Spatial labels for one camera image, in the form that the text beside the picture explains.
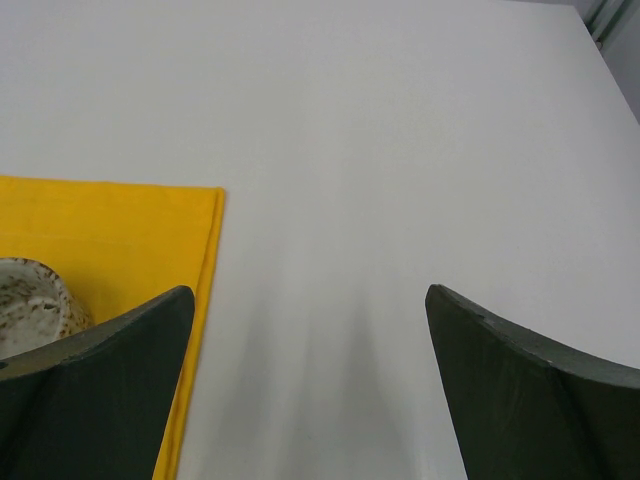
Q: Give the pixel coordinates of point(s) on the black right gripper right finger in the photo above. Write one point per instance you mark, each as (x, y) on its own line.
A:
(524, 406)

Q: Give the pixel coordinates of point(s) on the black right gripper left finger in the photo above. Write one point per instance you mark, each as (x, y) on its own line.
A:
(95, 405)

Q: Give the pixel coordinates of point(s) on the speckled ceramic cup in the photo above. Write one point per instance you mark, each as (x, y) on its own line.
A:
(37, 307)

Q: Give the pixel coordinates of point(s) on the yellow Pikachu cloth placemat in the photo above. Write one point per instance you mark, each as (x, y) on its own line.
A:
(117, 246)

